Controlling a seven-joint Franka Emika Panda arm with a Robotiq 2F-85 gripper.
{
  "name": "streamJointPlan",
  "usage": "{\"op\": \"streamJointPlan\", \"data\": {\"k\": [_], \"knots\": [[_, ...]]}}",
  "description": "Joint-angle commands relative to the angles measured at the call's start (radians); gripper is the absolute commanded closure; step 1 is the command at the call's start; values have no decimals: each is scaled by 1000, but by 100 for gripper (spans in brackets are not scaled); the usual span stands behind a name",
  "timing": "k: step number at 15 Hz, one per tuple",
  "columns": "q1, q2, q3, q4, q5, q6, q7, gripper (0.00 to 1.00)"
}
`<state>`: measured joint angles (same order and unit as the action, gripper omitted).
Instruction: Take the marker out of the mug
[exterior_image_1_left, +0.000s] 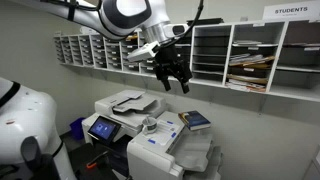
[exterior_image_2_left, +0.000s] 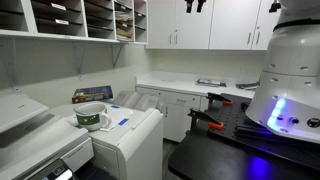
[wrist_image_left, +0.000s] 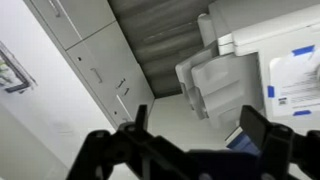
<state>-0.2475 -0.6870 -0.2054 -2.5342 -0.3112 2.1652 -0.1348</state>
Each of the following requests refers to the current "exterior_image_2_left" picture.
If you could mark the black orange clamp back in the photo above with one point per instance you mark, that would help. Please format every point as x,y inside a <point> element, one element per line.
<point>211,97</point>

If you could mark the white copier finisher unit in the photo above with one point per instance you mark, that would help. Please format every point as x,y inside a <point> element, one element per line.
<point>134,150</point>

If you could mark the white upper wall cabinets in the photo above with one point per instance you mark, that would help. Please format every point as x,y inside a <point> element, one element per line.
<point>222,25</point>

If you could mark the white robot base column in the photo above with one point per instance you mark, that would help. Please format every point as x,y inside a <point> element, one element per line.
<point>287,99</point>

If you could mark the white wall mail sorter shelf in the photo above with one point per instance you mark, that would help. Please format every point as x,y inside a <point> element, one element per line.
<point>119,21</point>

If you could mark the blue tape strip back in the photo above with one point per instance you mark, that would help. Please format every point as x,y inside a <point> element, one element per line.
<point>115,107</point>

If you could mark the black orange clamp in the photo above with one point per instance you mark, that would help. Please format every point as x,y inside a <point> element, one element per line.
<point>211,97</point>
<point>197,114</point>

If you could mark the dark blue book box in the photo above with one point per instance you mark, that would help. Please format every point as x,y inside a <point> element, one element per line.
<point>92,94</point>

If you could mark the white paper sheet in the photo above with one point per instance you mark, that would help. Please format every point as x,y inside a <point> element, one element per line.
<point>116,116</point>

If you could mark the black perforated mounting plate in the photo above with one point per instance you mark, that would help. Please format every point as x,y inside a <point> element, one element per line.
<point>239,129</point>

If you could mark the black orange clamp front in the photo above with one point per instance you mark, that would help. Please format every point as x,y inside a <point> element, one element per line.
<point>197,114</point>

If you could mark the white office copier machine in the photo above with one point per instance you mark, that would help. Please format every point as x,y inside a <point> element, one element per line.
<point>32,138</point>

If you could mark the blue tape strip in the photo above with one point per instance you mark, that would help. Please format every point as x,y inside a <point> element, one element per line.
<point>115,107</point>
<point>122,122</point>

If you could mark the grey items on counter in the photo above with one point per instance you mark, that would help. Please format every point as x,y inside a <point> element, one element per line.
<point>247,86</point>

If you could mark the white lower counter cabinets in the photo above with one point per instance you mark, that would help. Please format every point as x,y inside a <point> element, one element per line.
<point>178,93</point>

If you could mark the white green ceramic mug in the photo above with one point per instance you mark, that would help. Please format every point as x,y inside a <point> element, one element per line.
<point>92,116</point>

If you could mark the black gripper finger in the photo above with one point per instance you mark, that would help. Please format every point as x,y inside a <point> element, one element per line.
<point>200,5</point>
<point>189,5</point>

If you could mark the blue tape strip front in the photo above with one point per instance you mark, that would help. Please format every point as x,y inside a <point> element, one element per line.
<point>122,122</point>

